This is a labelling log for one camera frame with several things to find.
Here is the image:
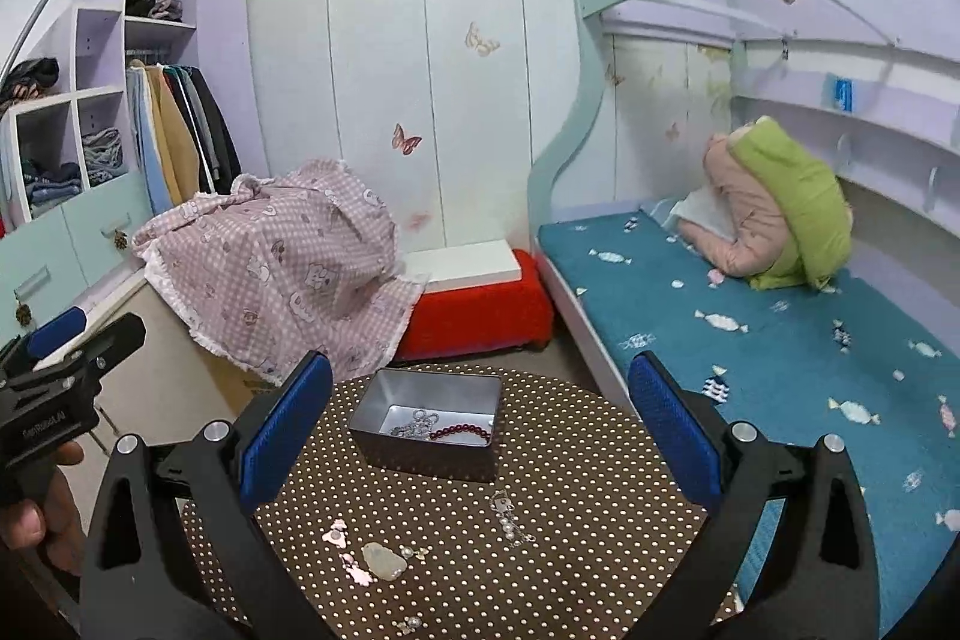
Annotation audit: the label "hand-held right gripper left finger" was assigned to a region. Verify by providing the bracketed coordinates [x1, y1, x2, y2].
[79, 351, 335, 640]

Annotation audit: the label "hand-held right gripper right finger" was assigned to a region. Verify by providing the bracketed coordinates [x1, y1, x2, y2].
[627, 351, 882, 640]

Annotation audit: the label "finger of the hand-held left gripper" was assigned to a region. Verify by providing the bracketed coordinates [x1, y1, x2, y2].
[0, 307, 89, 380]
[34, 313, 148, 382]

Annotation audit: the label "grey metal tin box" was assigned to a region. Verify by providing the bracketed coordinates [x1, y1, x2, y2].
[347, 368, 503, 483]

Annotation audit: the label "pale jade pendant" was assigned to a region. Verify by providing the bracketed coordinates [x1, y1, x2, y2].
[362, 542, 410, 581]

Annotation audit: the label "pearl and silver chain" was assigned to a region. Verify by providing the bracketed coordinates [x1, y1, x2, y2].
[491, 494, 538, 545]

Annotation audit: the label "person's left hand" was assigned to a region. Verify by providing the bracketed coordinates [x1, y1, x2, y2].
[0, 441, 87, 577]

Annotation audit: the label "cardboard box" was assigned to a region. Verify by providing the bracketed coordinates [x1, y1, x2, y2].
[201, 346, 265, 414]

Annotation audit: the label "blue candy print mattress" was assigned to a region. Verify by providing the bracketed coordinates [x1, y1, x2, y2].
[536, 201, 960, 635]

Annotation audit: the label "brown polka dot tablecloth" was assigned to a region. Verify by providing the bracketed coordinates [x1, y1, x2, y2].
[180, 370, 743, 640]

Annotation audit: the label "blue folded jeans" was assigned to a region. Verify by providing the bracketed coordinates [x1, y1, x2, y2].
[21, 160, 82, 208]

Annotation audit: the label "pink checked blanket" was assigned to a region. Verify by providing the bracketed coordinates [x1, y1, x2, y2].
[131, 158, 428, 386]

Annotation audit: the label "grey striped folded clothes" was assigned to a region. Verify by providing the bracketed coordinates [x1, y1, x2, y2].
[81, 126, 125, 176]

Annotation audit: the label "white folded cloth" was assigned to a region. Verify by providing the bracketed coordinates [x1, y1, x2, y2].
[670, 186, 733, 245]

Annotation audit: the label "row of hanging clothes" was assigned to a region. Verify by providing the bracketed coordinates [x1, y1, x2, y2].
[126, 61, 243, 215]

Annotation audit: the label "red velvet stool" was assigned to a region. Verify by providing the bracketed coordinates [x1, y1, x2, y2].
[394, 250, 555, 362]

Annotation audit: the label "white flat box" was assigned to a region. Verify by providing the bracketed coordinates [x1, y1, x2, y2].
[401, 239, 524, 294]

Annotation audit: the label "dark patterned folded clothes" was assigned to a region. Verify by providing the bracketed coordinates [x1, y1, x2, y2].
[0, 56, 61, 109]

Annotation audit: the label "green pillow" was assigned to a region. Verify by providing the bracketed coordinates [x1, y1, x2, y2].
[731, 119, 856, 294]

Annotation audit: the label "white and lilac wardrobe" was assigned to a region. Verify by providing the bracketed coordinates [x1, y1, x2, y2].
[0, 0, 252, 330]

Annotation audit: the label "silver chain necklace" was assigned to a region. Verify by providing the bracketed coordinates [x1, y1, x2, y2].
[386, 410, 443, 440]

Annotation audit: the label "red bead bracelet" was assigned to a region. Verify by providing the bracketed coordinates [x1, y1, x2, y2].
[429, 419, 497, 445]

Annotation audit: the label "yellow butterfly wall sticker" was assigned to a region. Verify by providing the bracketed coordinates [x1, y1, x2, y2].
[465, 21, 502, 58]

